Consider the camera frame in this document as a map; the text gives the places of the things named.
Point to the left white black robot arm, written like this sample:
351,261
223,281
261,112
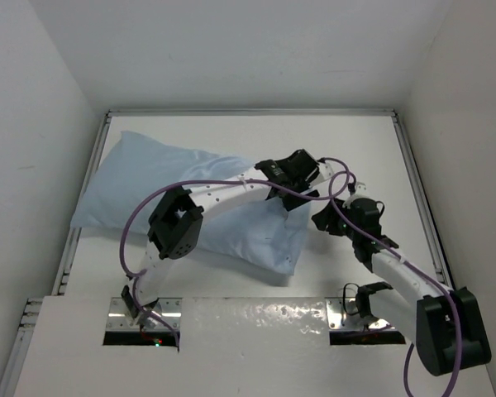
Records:
198,211

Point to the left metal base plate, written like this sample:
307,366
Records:
119,318

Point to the light blue pillowcase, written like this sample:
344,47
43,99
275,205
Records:
139,172

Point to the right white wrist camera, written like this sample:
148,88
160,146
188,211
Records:
361,189

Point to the aluminium table frame rail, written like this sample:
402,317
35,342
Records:
244,331

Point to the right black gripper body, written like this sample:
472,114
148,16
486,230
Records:
350,231

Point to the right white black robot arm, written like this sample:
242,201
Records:
444,324

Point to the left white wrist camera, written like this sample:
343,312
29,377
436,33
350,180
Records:
325,172

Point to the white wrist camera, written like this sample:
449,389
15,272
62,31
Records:
325,172
361,189

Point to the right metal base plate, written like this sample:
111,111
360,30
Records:
342,316

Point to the metal base plate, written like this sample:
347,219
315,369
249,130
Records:
342,316
119,318

